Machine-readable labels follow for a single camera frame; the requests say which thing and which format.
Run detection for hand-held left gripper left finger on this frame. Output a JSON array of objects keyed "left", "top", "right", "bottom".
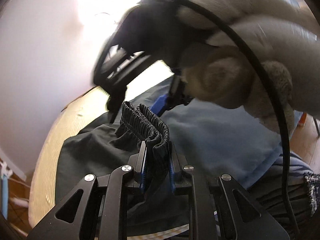
[{"left": 26, "top": 141, "right": 148, "bottom": 240}]

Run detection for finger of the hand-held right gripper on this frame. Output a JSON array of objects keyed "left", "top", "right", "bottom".
[
  {"left": 151, "top": 74, "right": 194, "bottom": 117},
  {"left": 92, "top": 36, "right": 160, "bottom": 113}
]

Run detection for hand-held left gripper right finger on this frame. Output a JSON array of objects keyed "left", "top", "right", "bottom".
[{"left": 169, "top": 141, "right": 292, "bottom": 240}]

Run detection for black pants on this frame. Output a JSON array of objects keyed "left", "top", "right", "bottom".
[{"left": 55, "top": 77, "right": 190, "bottom": 232}]

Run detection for person's right forearm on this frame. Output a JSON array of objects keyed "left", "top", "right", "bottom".
[{"left": 175, "top": 0, "right": 320, "bottom": 135}]

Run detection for folded light blue cloth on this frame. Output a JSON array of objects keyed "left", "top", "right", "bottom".
[{"left": 160, "top": 97, "right": 303, "bottom": 190}]

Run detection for person's patterned clothing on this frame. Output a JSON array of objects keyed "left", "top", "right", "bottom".
[{"left": 212, "top": 152, "right": 320, "bottom": 238}]

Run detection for light blue pole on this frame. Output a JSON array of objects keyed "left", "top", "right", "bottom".
[{"left": 2, "top": 177, "right": 9, "bottom": 207}]

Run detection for thick black cable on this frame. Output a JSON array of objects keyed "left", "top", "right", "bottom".
[{"left": 179, "top": 0, "right": 300, "bottom": 234}]

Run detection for white plug with cable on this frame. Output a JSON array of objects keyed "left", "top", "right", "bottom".
[{"left": 0, "top": 161, "right": 13, "bottom": 180}]

